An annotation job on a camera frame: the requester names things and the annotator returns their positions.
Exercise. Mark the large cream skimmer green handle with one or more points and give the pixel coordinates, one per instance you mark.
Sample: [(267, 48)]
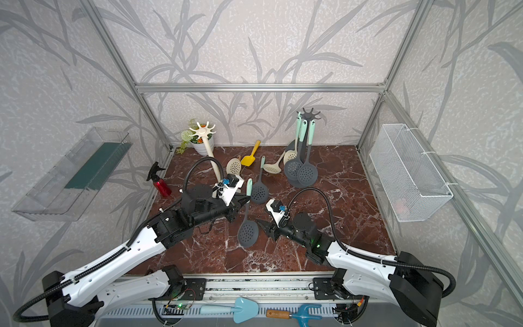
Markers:
[(292, 154)]

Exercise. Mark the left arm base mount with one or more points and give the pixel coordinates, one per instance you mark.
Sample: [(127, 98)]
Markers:
[(192, 289)]

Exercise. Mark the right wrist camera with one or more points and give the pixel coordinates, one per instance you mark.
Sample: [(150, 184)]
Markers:
[(278, 211)]

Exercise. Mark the grey skimmer green handle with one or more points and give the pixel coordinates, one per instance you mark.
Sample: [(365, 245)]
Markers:
[(292, 167), (293, 144)]

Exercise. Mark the small cream skimmer green handle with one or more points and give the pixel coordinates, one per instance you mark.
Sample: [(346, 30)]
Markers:
[(275, 167)]

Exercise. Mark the dark grey utensil rack stand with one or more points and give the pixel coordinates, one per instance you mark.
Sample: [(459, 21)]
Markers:
[(309, 116)]

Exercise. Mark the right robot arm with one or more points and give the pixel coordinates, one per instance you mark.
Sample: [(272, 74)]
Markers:
[(397, 280)]

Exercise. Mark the yellow toy shovel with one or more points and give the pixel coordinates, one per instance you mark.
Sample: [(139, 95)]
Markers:
[(249, 159)]

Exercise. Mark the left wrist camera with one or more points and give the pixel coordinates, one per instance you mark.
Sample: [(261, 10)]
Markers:
[(227, 188)]

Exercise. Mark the cream skimmer leaning on rack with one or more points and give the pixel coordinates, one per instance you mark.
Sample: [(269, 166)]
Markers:
[(234, 167)]

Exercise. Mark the light blue garden trowel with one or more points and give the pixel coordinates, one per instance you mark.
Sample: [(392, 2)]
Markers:
[(242, 310)]

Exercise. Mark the white wire mesh basket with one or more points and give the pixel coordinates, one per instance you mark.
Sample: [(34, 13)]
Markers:
[(413, 185)]

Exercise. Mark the blue garden fork wooden handle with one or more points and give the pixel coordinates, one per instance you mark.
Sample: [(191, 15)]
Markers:
[(302, 316)]

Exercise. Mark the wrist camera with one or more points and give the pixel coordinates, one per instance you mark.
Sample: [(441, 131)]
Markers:
[(278, 211), (227, 188)]

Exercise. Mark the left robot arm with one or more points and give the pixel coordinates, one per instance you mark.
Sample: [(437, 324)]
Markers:
[(79, 297)]

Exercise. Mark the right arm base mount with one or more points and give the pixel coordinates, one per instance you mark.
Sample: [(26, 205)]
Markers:
[(328, 289)]

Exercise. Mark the cream utensil rack stand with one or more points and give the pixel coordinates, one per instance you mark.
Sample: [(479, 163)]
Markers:
[(202, 133)]

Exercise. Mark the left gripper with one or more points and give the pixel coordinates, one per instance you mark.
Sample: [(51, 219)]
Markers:
[(233, 208)]

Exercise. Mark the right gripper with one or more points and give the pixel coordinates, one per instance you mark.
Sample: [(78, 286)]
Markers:
[(274, 233)]

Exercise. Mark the clear plastic wall shelf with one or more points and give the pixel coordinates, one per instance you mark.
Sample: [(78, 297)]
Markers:
[(66, 191)]

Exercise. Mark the red spray bottle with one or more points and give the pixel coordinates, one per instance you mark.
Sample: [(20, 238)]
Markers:
[(160, 185)]

